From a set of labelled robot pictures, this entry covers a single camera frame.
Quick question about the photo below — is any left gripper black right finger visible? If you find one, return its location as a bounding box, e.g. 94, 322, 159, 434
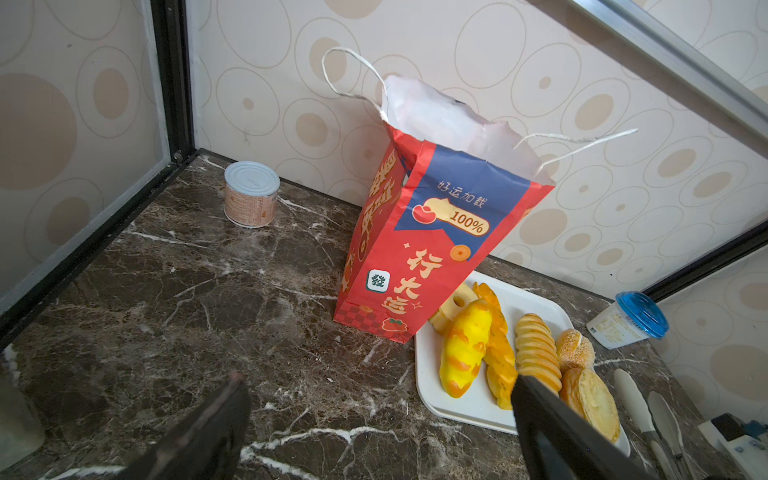
511, 375, 652, 480

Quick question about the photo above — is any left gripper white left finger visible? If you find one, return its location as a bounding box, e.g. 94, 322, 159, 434
119, 372, 251, 479

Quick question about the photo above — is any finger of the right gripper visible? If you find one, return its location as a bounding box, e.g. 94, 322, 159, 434
614, 369, 680, 479
648, 391, 695, 479

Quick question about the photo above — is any round tan fake bun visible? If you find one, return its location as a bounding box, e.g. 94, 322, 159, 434
559, 368, 620, 443

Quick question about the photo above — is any ridged oval fake bread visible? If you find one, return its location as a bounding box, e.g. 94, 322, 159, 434
515, 314, 562, 395

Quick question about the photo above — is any long twisted fake bread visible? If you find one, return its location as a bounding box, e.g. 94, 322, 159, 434
472, 283, 518, 410

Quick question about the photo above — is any yellow orange striped fake bread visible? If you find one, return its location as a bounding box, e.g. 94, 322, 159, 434
439, 299, 492, 398

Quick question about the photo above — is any yellow ring shaped fake bread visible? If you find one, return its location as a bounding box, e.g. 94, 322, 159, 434
429, 284, 478, 335

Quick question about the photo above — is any red paper gift bag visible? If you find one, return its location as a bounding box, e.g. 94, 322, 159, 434
320, 46, 639, 344

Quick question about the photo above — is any small orange fake bread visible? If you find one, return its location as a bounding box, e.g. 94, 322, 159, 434
556, 329, 595, 373

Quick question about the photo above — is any blue lidded white cup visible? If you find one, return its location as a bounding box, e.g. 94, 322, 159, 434
587, 291, 669, 349

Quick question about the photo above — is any white plastic tray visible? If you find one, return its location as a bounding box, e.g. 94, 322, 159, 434
413, 271, 632, 458

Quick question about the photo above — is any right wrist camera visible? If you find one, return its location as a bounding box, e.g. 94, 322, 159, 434
698, 413, 768, 479

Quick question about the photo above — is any horizontal aluminium frame rail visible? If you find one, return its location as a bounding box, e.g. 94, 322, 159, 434
532, 1, 767, 157

